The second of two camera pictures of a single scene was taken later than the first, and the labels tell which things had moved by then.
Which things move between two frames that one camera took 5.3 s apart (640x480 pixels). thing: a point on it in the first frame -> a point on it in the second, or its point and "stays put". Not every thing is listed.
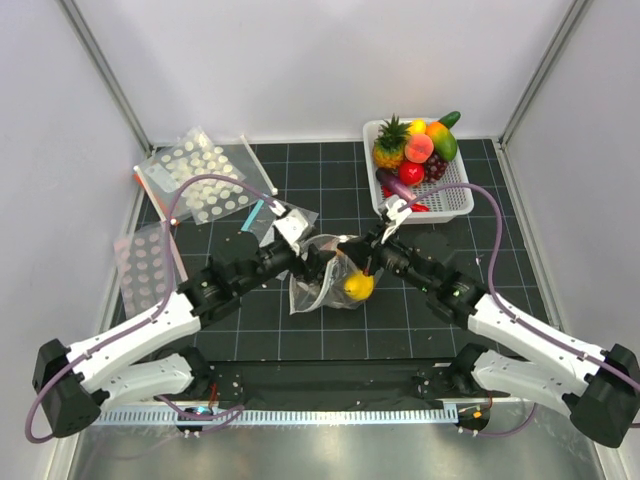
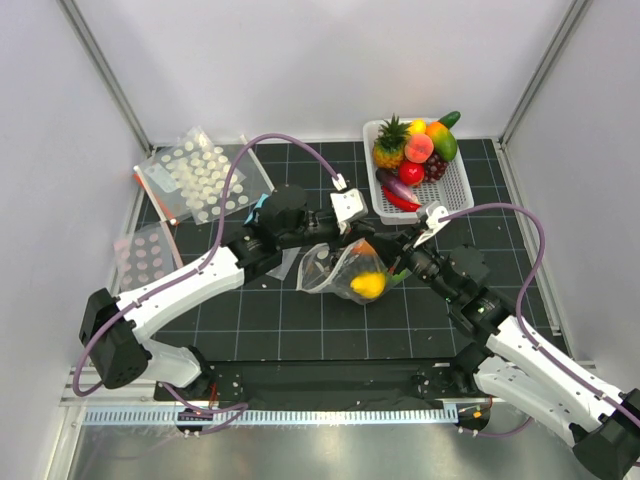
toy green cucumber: [450, 119] stays put
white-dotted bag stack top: [193, 155] stays put
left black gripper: [315, 260] -> [356, 230]
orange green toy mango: [443, 138] stays put
